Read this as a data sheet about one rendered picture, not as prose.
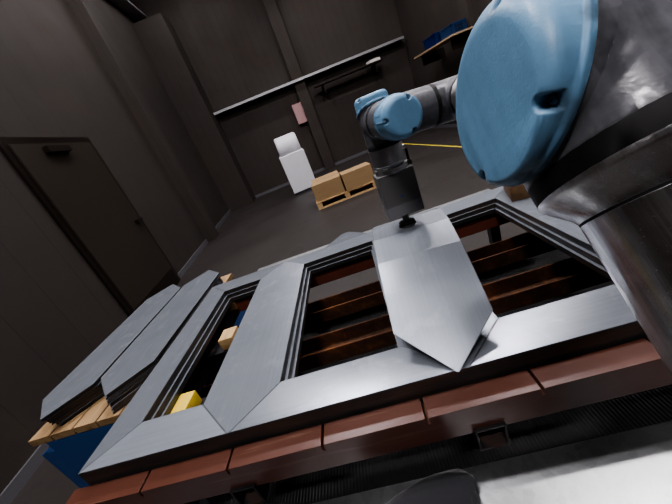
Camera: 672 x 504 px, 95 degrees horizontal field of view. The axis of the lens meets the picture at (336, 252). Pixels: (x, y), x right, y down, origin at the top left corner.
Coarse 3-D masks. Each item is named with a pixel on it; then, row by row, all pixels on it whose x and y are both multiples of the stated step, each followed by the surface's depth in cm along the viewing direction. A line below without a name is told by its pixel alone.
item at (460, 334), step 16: (448, 320) 56; (464, 320) 55; (480, 320) 54; (400, 336) 57; (416, 336) 56; (432, 336) 55; (448, 336) 54; (464, 336) 53; (432, 352) 54; (448, 352) 53
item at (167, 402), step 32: (544, 224) 81; (352, 256) 113; (576, 256) 70; (192, 352) 90; (288, 352) 73; (544, 352) 50; (576, 352) 50; (416, 384) 52; (448, 384) 52; (160, 416) 72; (320, 416) 55; (192, 448) 58; (224, 448) 58; (96, 480) 62
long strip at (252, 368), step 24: (288, 264) 120; (264, 288) 108; (288, 288) 101; (264, 312) 93; (288, 312) 88; (240, 336) 85; (264, 336) 81; (288, 336) 77; (240, 360) 75; (264, 360) 72; (216, 384) 70; (240, 384) 67; (264, 384) 65; (216, 408) 63; (240, 408) 61
